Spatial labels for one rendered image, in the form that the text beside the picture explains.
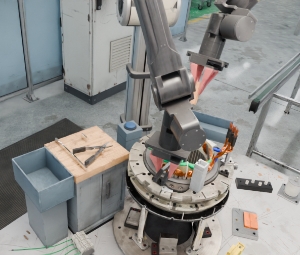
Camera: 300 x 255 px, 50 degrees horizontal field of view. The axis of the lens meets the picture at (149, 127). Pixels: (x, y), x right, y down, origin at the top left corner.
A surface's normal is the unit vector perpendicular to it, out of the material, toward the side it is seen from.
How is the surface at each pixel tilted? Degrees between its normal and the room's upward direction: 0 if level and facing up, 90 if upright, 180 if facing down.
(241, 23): 78
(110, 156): 0
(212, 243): 0
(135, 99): 90
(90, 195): 90
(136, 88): 90
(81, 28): 90
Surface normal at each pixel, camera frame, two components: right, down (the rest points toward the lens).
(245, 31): 0.44, 0.35
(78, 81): -0.52, 0.32
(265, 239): 0.11, -0.83
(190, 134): 0.28, 0.56
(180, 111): -0.18, -0.71
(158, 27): 0.21, 0.32
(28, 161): 0.67, 0.47
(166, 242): 0.00, 0.56
